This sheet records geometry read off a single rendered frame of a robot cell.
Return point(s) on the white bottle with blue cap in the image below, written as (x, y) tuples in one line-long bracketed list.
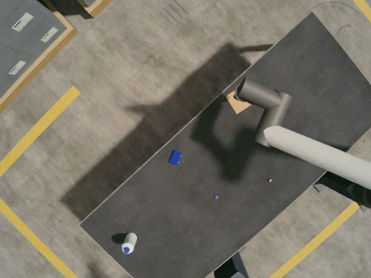
[(129, 243)]

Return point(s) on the beige flat mat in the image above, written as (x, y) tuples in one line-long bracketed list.
[(237, 105)]

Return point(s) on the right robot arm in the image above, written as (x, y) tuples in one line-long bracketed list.
[(269, 133)]

